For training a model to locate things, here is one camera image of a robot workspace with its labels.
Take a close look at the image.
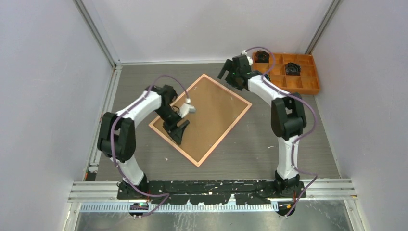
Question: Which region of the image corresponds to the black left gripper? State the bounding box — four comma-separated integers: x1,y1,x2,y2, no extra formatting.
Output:
154,106,189,145

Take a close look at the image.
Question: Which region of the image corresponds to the pink wooden picture frame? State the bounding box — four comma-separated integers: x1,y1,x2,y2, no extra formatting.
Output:
149,73,253,168

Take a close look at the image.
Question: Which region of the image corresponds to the brown backing board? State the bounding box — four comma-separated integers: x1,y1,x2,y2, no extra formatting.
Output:
153,77,249,163

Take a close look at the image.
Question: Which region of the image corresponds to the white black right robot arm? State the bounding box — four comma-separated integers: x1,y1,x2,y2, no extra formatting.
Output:
217,54,307,198

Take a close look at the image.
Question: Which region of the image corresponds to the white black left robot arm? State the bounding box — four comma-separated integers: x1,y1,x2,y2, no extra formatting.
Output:
97,85,196,199

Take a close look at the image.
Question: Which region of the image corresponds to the black tape roll top-left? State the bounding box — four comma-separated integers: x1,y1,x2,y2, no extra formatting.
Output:
254,50,270,64

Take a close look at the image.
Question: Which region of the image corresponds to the blue green tape roll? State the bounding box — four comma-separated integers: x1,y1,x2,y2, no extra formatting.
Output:
264,74,270,82

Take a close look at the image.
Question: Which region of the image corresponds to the black tape roll middle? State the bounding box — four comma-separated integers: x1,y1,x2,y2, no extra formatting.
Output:
285,62,302,76

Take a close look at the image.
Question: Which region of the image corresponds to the orange compartment tray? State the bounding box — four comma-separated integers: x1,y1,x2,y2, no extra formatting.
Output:
252,51,321,95

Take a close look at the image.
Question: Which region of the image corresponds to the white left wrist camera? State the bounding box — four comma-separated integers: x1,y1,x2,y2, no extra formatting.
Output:
178,98,196,118

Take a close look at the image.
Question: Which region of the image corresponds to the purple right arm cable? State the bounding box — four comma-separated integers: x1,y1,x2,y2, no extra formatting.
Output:
242,46,319,219

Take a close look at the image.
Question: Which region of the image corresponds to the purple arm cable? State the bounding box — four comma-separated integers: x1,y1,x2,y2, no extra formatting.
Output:
242,46,319,219
110,75,192,218

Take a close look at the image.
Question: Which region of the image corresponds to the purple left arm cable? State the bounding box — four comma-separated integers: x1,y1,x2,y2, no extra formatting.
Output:
110,75,192,218

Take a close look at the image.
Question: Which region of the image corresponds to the aluminium left rail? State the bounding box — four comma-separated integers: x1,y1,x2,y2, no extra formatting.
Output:
83,62,123,182

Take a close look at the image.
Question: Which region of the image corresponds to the aluminium rail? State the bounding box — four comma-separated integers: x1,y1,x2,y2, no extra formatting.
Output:
83,62,123,182
68,179,357,215

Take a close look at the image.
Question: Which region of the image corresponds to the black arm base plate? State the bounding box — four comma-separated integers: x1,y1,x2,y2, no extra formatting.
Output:
116,180,306,205

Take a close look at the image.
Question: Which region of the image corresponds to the aluminium front rail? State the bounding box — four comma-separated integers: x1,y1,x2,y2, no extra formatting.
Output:
68,179,357,215

